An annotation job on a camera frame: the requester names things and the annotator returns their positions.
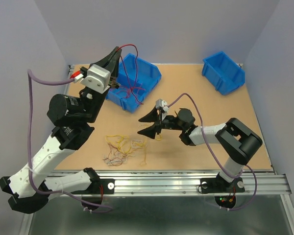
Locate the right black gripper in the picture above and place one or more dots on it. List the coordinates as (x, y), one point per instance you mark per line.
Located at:
(152, 116)

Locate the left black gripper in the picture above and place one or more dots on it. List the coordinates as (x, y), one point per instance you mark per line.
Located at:
(111, 61)

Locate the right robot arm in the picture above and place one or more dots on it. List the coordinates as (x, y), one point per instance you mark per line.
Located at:
(240, 142)

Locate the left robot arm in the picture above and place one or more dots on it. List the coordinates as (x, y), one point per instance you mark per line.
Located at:
(31, 188)

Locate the large divided blue bin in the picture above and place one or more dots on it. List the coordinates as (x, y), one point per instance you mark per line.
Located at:
(137, 78)

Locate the small blue bin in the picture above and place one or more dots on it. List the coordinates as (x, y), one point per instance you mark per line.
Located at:
(223, 73)

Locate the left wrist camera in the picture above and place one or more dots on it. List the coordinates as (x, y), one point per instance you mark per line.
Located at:
(96, 78)

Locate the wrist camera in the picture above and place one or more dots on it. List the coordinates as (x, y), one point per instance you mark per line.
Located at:
(162, 106)
(96, 78)

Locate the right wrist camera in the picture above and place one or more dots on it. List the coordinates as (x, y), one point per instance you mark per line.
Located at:
(162, 106)

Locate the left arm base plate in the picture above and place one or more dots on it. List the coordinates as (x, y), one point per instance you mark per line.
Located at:
(108, 186)

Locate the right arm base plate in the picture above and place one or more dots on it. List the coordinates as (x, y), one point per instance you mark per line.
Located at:
(219, 185)

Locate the aluminium frame rail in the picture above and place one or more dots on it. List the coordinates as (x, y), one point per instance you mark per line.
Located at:
(166, 167)

